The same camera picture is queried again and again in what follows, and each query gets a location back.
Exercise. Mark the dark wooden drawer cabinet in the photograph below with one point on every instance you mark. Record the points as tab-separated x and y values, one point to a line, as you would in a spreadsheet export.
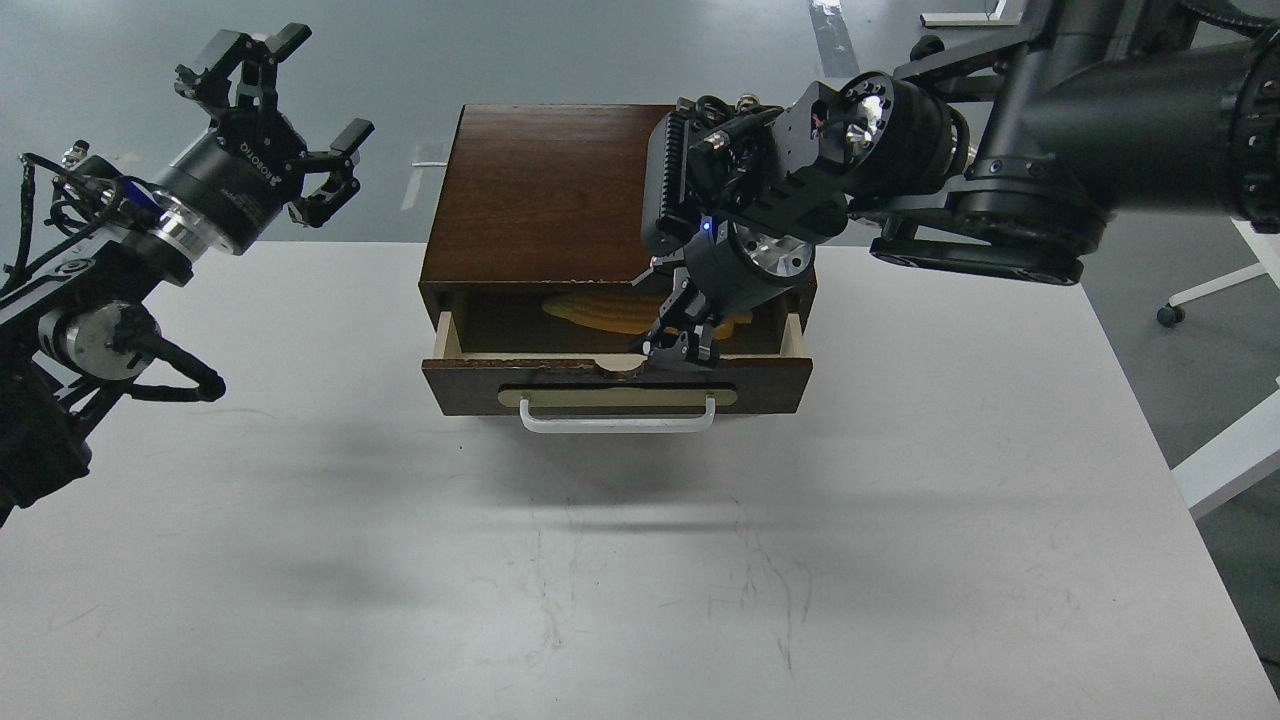
539	199

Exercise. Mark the white side table right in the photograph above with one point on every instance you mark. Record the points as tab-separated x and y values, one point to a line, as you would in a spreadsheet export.
1248	450

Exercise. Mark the white desk base far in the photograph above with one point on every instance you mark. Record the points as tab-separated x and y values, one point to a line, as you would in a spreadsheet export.
1001	17

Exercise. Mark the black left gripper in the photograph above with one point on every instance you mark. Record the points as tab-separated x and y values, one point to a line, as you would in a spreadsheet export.
240	174

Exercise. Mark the grey floor tape strip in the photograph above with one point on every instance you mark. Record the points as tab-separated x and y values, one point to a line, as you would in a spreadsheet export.
837	57

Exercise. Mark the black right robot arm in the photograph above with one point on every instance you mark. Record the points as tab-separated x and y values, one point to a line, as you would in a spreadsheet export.
1004	157

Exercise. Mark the wooden drawer with white handle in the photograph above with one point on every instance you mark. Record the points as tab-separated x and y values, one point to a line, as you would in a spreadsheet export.
614	393

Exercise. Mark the yellow toy corn cob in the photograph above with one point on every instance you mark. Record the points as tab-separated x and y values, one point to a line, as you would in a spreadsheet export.
626	313

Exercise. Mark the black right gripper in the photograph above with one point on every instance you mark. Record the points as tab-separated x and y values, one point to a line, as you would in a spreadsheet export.
736	269

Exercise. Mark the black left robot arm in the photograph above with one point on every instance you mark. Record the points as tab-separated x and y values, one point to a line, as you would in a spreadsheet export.
94	242

